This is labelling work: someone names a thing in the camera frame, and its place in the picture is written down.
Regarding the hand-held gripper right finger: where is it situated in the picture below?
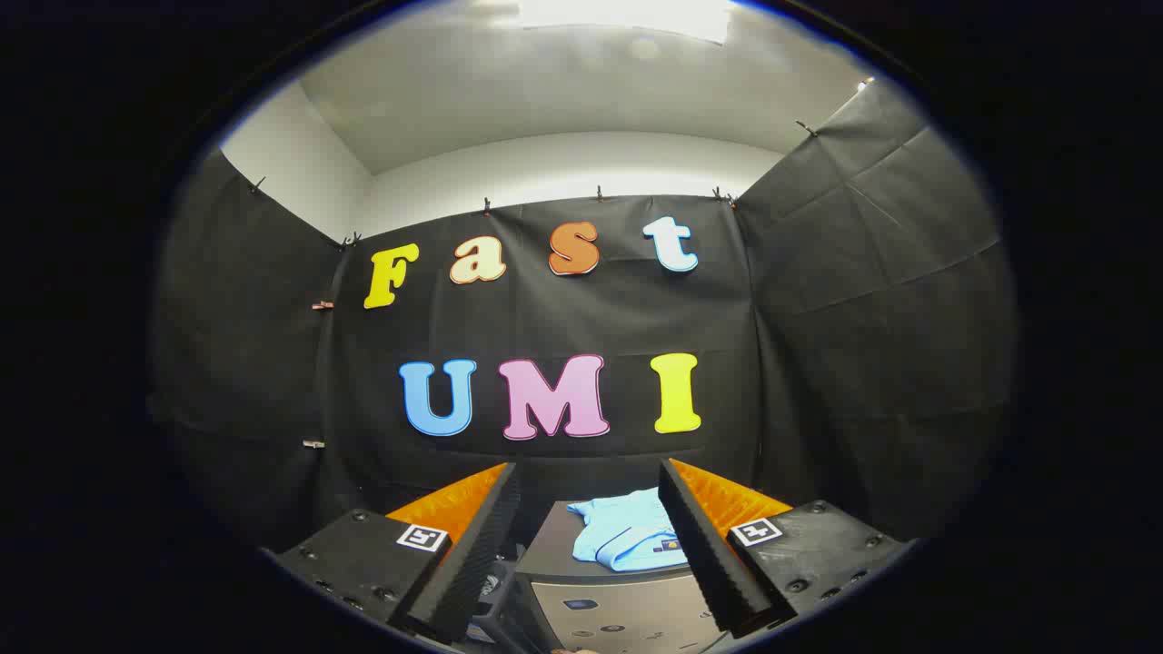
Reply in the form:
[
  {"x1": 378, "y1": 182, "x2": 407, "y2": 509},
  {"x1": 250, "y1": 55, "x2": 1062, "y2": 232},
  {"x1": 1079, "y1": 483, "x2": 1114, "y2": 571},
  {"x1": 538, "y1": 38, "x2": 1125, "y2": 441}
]
[{"x1": 657, "y1": 457, "x2": 912, "y2": 639}]

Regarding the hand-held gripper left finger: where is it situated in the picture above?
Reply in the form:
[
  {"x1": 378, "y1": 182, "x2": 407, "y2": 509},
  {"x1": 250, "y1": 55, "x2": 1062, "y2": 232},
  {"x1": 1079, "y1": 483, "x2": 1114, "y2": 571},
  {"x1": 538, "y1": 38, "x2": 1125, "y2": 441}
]
[{"x1": 268, "y1": 461, "x2": 523, "y2": 646}]

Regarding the light blue shirt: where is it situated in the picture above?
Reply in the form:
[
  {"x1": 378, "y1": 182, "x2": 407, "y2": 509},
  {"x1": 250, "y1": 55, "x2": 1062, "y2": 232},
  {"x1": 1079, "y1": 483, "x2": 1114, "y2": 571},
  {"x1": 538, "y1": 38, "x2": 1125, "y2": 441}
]
[{"x1": 568, "y1": 488, "x2": 691, "y2": 573}]

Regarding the grey cabinet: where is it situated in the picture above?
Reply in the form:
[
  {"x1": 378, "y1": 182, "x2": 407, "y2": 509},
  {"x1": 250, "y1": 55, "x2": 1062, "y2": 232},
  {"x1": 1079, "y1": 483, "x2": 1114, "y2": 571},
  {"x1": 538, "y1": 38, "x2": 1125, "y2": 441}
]
[{"x1": 498, "y1": 500, "x2": 728, "y2": 654}]

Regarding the black backdrop cloth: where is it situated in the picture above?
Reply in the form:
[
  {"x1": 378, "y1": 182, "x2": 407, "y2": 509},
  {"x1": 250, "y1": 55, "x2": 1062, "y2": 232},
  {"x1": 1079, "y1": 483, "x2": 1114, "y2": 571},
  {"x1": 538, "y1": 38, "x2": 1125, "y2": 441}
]
[{"x1": 150, "y1": 77, "x2": 1014, "y2": 555}]

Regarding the row of black clips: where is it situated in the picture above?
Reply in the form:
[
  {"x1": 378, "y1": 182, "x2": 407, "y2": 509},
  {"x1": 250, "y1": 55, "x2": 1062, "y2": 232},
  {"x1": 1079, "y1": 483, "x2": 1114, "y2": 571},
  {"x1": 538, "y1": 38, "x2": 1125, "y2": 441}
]
[{"x1": 247, "y1": 120, "x2": 819, "y2": 251}]

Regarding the ceiling light panel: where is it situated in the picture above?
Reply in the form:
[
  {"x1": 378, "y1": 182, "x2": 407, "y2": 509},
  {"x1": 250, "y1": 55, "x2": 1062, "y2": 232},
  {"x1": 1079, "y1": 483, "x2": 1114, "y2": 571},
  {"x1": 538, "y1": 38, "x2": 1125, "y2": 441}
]
[{"x1": 518, "y1": 0, "x2": 732, "y2": 44}]

